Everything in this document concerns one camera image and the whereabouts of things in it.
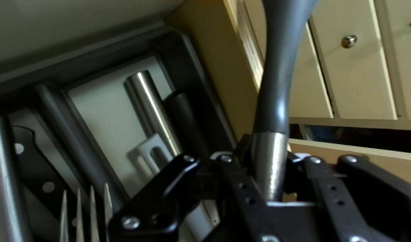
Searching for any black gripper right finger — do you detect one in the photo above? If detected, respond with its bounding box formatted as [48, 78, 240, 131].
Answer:
[287, 152, 411, 242]

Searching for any steel utensil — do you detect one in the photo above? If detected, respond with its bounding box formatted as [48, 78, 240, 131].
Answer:
[0, 115, 32, 242]

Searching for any cream drawer cabinet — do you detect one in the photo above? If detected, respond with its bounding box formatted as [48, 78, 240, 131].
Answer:
[287, 0, 411, 132]

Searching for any black cutlery tray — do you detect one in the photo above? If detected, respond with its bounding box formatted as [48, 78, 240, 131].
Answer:
[0, 26, 237, 242]

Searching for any black riveted knife handle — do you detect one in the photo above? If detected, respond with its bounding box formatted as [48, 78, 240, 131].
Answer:
[9, 125, 81, 242]

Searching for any steel cylinder handle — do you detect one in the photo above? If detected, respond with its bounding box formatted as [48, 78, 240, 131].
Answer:
[123, 70, 184, 159]

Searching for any black utensil handle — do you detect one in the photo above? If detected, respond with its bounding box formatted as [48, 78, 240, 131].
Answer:
[162, 91, 212, 159]

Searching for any steel fork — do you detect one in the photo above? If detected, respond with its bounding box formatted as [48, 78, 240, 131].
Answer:
[56, 182, 115, 242]

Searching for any round metal drawer knob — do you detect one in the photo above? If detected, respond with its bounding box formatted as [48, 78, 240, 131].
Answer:
[339, 34, 358, 50]

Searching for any black ladle steel handle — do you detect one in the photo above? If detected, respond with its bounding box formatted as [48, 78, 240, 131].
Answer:
[249, 0, 321, 203]

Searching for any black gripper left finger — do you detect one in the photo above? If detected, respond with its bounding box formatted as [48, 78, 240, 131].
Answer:
[108, 152, 283, 242]

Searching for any grey utensil handle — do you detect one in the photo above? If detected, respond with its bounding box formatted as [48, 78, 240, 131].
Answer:
[34, 85, 126, 213]

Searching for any open wooden drawer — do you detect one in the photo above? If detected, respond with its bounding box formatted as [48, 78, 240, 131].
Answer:
[0, 0, 264, 242]

